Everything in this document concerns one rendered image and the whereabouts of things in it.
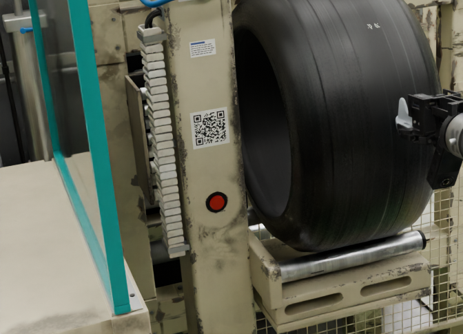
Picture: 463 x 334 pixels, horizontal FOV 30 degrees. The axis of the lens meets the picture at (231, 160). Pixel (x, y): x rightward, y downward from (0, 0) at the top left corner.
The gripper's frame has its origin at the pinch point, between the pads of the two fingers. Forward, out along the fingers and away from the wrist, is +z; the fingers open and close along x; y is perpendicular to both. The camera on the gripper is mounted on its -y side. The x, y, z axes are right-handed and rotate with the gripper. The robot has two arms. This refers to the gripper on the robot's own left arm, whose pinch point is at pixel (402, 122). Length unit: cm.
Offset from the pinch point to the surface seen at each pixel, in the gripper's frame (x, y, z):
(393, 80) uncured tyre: 0.2, 7.3, 2.7
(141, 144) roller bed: 36, -13, 64
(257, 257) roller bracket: 23.9, -28.4, 19.0
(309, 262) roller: 13.5, -31.0, 17.3
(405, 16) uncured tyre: -6.7, 17.5, 10.0
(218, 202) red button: 30.0, -16.2, 22.2
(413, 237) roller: -10.6, -30.6, 17.1
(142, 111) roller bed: 36, -4, 61
